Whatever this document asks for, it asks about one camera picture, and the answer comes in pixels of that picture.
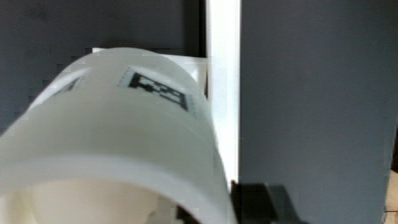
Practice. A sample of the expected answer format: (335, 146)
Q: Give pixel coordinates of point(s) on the white right fence wall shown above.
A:
(223, 53)

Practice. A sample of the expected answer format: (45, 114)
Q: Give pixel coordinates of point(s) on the white lamp base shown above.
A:
(193, 71)

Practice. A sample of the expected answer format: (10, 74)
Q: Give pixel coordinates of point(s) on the white lamp shade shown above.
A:
(109, 157)

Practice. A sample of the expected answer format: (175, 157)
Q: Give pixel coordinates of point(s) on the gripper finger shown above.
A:
(262, 204)

